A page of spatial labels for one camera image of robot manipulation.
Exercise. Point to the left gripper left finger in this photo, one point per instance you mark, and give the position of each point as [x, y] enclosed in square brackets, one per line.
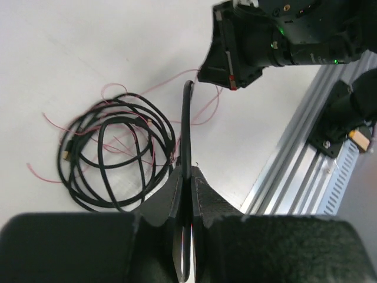
[138, 246]

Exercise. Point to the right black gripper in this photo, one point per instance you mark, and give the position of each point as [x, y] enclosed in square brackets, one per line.
[243, 43]

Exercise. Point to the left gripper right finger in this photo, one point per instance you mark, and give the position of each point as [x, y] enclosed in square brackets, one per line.
[230, 246]

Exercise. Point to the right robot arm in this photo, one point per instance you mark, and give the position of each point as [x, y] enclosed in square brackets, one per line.
[321, 32]

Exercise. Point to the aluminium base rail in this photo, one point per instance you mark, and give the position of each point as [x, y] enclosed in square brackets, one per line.
[295, 177]

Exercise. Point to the white slotted cable duct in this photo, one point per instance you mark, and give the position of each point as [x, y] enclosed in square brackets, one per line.
[339, 179]

